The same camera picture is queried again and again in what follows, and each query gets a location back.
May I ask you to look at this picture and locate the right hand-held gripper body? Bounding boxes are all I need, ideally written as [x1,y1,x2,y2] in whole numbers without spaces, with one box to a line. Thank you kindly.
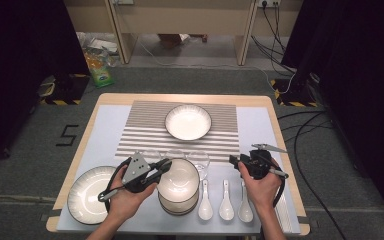
[242,143,288,181]

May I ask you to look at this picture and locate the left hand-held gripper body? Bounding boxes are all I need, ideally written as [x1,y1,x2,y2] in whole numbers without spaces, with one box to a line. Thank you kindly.
[121,151,162,194]

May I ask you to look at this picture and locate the white plate with dark rim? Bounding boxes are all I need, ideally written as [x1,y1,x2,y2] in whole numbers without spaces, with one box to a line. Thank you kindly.
[67,165,123,225]
[164,104,213,142]

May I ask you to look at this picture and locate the white ceramic soup spoon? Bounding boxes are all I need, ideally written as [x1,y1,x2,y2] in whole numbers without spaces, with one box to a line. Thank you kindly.
[238,181,254,223]
[198,179,214,221]
[218,179,235,221]

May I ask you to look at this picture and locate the bundle of white chopsticks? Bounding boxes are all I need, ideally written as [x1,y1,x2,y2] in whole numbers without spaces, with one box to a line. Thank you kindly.
[274,191,294,233]

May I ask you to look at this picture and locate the person's right hand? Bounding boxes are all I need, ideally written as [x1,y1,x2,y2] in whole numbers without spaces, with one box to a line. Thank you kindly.
[238,158,283,214]

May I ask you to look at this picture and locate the person's left hand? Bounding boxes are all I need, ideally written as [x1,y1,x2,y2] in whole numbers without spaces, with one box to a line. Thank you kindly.
[108,164,159,223]

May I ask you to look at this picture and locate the clear drinking glass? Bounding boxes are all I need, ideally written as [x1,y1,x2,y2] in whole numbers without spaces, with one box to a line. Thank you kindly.
[186,150,211,181]
[164,149,187,162]
[142,149,163,165]

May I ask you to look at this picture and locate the striped grey placemat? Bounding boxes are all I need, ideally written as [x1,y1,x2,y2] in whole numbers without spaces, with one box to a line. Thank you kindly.
[114,100,242,164]

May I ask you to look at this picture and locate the pale blue table mat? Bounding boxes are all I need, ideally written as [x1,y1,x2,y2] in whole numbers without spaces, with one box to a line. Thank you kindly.
[57,104,301,236]

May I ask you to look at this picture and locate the black yellow striped stand base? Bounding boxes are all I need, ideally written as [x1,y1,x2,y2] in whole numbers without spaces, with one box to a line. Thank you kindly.
[269,78,321,108]
[38,73,91,106]

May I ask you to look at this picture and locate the green snack bag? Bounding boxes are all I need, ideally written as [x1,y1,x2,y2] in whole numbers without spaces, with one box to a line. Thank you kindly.
[84,46,115,88]

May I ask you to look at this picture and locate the brown cardboard box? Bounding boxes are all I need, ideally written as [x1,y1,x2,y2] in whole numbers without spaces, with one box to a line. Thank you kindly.
[157,33,192,50]

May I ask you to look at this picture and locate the clear plastic bags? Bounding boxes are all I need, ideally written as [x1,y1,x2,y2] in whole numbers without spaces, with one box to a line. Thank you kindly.
[75,31,119,56]

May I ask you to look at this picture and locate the black curtain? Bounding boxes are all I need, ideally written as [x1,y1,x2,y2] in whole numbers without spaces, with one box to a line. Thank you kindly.
[281,0,384,231]
[0,0,91,171]

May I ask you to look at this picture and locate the beige wooden desk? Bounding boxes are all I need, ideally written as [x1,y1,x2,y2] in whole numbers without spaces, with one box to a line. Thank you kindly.
[63,0,304,67]

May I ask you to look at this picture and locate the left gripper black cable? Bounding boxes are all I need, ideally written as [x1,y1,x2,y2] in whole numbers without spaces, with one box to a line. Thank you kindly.
[97,157,133,214]

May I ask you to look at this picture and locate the long black floor cable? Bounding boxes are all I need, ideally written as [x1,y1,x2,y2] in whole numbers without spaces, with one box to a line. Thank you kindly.
[292,110,348,240]

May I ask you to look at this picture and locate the black power cable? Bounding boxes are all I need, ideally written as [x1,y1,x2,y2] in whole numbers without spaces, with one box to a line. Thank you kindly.
[271,0,286,54]
[261,0,288,54]

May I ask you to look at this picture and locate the white wall socket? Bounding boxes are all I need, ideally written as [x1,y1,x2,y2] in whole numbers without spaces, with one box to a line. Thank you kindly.
[256,0,282,8]

